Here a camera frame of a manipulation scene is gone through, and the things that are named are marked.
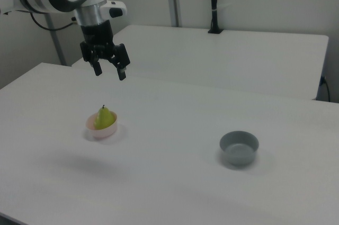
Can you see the grey bowl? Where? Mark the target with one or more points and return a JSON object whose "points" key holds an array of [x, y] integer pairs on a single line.
{"points": [[238, 156]]}

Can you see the green apple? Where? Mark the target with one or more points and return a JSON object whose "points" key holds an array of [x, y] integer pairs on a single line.
{"points": [[103, 119]]}

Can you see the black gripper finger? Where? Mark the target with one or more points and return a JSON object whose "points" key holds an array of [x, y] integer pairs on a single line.
{"points": [[121, 71], [97, 69]]}

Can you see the slim grey metal post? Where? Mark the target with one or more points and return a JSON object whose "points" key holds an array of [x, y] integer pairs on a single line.
{"points": [[57, 45]]}

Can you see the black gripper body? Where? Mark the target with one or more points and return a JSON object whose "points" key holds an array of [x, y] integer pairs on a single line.
{"points": [[97, 37]]}

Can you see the pink bowl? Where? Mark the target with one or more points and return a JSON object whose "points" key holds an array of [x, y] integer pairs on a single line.
{"points": [[106, 134]]}

